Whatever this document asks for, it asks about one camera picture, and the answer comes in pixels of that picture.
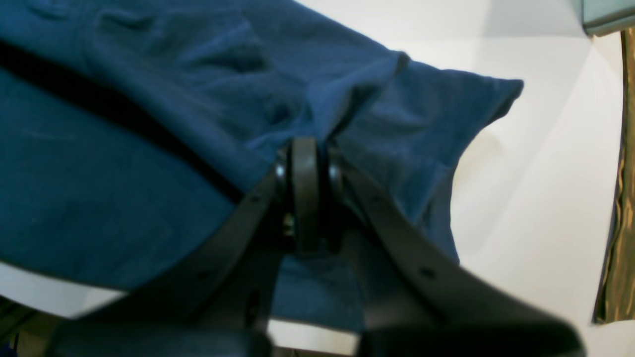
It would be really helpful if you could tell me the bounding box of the dark blue T-shirt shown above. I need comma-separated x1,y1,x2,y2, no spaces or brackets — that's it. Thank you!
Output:
0,0,525,334

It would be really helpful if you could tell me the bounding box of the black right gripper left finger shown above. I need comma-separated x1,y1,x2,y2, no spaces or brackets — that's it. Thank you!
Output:
46,145,296,357

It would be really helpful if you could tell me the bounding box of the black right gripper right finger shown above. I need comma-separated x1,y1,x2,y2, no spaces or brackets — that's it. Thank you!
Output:
325,145,586,357

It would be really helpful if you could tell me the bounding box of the grey bin at table corner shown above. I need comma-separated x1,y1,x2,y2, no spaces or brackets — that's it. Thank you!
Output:
571,0,635,37

